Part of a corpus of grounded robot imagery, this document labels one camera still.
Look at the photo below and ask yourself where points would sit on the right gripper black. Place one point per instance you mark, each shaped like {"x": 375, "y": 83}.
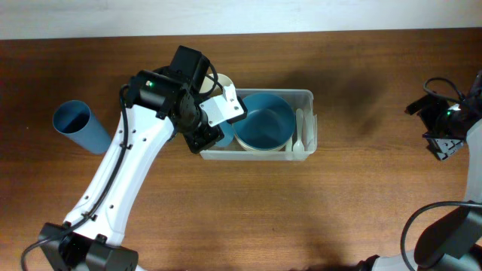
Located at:
{"x": 442, "y": 147}

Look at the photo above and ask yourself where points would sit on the white plastic fork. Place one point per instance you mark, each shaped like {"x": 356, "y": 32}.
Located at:
{"x": 288, "y": 149}

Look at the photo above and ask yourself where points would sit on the white plastic spoon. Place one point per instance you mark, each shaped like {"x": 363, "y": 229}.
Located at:
{"x": 298, "y": 146}

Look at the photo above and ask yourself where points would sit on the blue cup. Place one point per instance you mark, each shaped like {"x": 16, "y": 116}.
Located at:
{"x": 76, "y": 121}
{"x": 228, "y": 132}

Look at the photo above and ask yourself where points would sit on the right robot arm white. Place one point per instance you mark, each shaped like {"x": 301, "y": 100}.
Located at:
{"x": 450, "y": 243}

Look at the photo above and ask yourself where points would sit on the clear plastic container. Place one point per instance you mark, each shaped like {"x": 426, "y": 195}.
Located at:
{"x": 297, "y": 99}

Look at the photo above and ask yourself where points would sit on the blue bowl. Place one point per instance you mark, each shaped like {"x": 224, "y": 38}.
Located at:
{"x": 267, "y": 113}

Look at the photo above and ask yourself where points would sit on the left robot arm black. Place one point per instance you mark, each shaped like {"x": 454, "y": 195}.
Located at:
{"x": 155, "y": 107}

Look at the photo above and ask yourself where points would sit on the cream cup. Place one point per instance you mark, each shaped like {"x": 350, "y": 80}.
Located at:
{"x": 208, "y": 83}

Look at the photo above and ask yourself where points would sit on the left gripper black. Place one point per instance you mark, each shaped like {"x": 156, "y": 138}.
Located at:
{"x": 199, "y": 141}

